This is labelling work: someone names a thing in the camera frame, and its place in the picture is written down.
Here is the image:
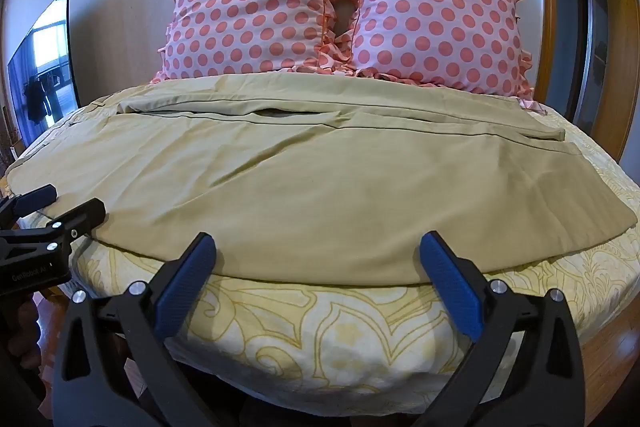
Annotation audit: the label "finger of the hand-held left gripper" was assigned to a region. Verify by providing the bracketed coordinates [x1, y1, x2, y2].
[0, 184, 57, 229]
[0, 198, 107, 258]

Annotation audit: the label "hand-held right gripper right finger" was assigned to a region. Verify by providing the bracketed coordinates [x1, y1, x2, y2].
[419, 231, 586, 427]

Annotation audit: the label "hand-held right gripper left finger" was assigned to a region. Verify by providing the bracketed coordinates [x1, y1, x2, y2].
[52, 232, 218, 427]

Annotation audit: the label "khaki pants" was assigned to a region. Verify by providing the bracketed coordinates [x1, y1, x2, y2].
[10, 74, 638, 286]

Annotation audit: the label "person's left hand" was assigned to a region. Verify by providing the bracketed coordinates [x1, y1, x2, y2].
[0, 292, 43, 360]

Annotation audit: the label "black flat television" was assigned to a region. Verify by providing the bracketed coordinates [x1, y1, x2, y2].
[7, 0, 82, 148]

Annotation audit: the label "bed with yellow patterned sheet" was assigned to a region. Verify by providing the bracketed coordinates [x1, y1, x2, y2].
[0, 74, 640, 427]

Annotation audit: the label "pink polka dot pillow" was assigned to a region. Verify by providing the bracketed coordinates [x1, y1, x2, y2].
[332, 0, 547, 112]
[150, 0, 362, 84]

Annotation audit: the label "wooden door frame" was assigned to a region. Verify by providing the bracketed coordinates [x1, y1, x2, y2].
[530, 0, 560, 110]

